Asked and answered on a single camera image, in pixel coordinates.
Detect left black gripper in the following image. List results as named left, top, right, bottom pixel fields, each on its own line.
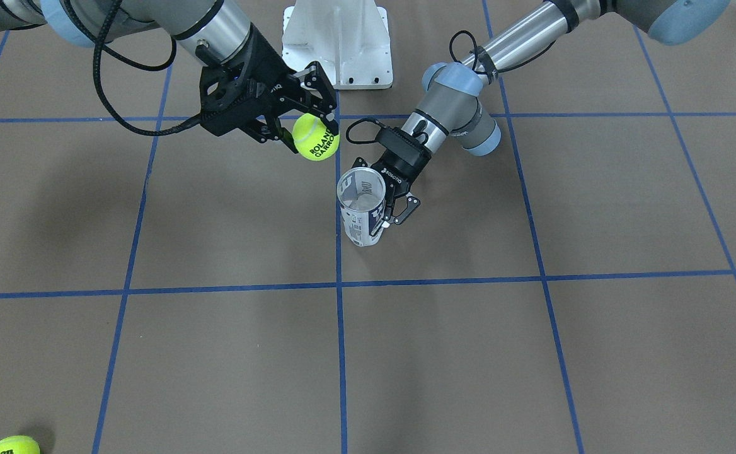
left=350, top=127, right=432, bottom=226

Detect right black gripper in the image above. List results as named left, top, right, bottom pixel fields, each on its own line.
left=199, top=25, right=339, bottom=153

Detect clear tennis ball can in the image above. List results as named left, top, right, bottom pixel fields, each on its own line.
left=336, top=166, right=386, bottom=247

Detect tennis ball Roland Garros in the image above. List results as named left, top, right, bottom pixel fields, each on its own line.
left=291, top=113, right=340, bottom=161

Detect tennis ball Wilson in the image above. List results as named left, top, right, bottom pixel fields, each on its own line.
left=0, top=436, right=42, bottom=454

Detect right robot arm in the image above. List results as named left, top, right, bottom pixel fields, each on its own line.
left=0, top=1, right=340, bottom=161

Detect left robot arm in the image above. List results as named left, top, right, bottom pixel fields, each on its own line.
left=360, top=1, right=728, bottom=235

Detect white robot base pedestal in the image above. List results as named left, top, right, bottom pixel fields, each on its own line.
left=282, top=1, right=394, bottom=90

